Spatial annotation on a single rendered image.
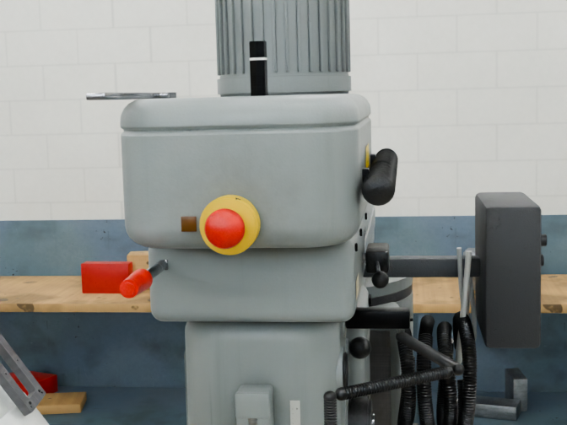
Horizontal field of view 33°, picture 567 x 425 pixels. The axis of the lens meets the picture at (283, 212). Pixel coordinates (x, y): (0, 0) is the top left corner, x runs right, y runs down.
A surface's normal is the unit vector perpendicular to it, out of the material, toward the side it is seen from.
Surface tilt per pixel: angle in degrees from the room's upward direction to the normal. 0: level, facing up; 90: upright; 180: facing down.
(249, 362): 90
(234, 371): 90
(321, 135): 90
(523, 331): 90
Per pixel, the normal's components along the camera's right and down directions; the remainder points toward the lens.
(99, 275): -0.17, 0.12
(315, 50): 0.49, 0.09
